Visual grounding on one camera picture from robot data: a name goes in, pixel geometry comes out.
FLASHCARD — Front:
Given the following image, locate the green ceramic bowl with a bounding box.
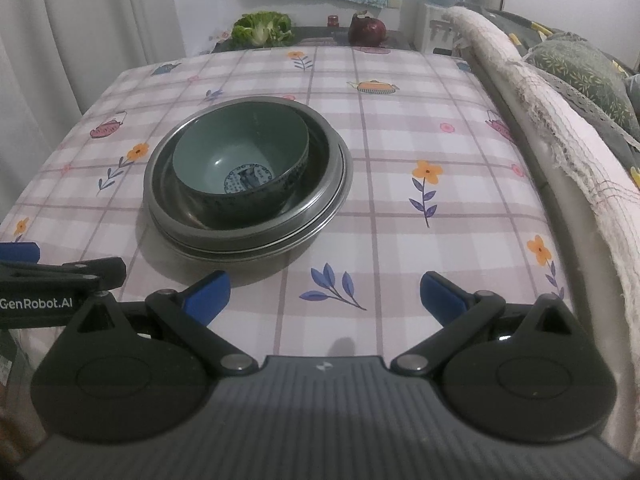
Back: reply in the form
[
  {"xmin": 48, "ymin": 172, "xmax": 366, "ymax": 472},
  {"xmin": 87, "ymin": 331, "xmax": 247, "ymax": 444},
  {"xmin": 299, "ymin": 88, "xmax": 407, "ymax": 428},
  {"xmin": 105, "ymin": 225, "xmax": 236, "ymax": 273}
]
[{"xmin": 172, "ymin": 99, "xmax": 311, "ymax": 229}]

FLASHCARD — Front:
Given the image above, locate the large steel bowl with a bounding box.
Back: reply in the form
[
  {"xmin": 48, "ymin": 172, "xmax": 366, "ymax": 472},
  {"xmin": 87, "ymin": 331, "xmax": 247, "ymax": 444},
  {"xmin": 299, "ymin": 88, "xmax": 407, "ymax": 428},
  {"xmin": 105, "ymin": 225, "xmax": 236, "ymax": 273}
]
[{"xmin": 148, "ymin": 142, "xmax": 355, "ymax": 262}]

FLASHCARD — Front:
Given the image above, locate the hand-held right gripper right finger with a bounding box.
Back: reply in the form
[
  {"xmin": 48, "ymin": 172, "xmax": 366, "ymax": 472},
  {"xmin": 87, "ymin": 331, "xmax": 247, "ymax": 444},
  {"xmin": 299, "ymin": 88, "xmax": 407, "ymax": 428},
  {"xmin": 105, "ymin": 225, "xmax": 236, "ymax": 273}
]
[{"xmin": 389, "ymin": 270, "xmax": 576, "ymax": 377}]

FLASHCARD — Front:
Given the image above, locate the stainless steel bowl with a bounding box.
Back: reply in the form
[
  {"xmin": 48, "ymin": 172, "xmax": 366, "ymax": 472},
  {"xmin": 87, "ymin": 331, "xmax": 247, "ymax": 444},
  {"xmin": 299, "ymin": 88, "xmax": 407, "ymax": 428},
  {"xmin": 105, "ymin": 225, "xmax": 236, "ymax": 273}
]
[{"xmin": 143, "ymin": 97, "xmax": 350, "ymax": 247}]

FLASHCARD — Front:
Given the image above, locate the white curtain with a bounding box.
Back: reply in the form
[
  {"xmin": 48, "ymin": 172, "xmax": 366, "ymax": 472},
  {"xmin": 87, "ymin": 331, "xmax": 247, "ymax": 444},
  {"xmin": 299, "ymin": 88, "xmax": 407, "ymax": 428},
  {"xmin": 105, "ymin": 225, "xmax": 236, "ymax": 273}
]
[{"xmin": 0, "ymin": 0, "xmax": 190, "ymax": 221}]

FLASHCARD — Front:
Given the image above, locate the green leafy cabbage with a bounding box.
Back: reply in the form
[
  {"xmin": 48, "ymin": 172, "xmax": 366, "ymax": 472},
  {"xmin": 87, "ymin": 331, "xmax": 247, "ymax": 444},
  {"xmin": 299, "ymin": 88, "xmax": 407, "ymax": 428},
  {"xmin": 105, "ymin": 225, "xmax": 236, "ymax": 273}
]
[{"xmin": 230, "ymin": 10, "xmax": 295, "ymax": 49}]

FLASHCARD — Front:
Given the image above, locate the white water dispenser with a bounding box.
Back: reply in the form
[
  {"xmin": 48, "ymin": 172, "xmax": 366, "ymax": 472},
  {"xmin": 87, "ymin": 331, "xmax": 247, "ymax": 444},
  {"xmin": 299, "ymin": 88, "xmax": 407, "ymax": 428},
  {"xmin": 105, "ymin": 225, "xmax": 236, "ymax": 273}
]
[{"xmin": 414, "ymin": 1, "xmax": 463, "ymax": 54}]

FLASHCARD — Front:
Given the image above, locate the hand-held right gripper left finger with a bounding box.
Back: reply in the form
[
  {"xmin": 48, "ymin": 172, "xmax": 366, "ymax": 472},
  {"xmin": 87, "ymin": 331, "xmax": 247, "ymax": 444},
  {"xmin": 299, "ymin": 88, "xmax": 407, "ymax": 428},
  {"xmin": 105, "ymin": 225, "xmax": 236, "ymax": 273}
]
[{"xmin": 75, "ymin": 269, "xmax": 260, "ymax": 377}]

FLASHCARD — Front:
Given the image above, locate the dark low table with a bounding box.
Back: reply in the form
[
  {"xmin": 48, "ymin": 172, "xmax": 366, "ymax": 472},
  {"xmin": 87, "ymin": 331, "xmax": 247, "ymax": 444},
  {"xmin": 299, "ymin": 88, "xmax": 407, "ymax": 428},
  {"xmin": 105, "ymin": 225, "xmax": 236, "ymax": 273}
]
[{"xmin": 214, "ymin": 24, "xmax": 417, "ymax": 54}]

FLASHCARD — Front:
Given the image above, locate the cream lace sofa cover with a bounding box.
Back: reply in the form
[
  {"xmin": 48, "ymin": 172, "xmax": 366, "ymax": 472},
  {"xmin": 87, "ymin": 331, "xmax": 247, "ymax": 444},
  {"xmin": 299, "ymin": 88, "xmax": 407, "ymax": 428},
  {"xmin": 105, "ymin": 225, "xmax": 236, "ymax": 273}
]
[{"xmin": 444, "ymin": 4, "xmax": 640, "ymax": 321}]

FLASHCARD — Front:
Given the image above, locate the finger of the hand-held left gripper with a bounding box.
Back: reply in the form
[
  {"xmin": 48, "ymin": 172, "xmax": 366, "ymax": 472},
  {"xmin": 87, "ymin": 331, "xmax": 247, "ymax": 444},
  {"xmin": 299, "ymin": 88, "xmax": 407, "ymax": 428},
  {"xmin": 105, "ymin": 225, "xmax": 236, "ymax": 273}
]
[
  {"xmin": 62, "ymin": 257, "xmax": 127, "ymax": 291},
  {"xmin": 0, "ymin": 242, "xmax": 42, "ymax": 264}
]

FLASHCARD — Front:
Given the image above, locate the checked printed tablecloth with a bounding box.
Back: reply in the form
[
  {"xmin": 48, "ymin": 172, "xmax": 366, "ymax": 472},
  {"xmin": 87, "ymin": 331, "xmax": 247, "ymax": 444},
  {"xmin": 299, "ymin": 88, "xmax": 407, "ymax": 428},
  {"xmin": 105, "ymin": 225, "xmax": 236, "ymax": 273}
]
[{"xmin": 0, "ymin": 44, "xmax": 576, "ymax": 346}]

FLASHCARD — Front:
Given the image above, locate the green leaf-print cushion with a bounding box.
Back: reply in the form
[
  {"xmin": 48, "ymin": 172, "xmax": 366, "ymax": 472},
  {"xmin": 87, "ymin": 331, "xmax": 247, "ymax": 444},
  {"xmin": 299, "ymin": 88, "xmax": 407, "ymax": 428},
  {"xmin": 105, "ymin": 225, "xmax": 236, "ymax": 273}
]
[{"xmin": 524, "ymin": 34, "xmax": 640, "ymax": 137}]

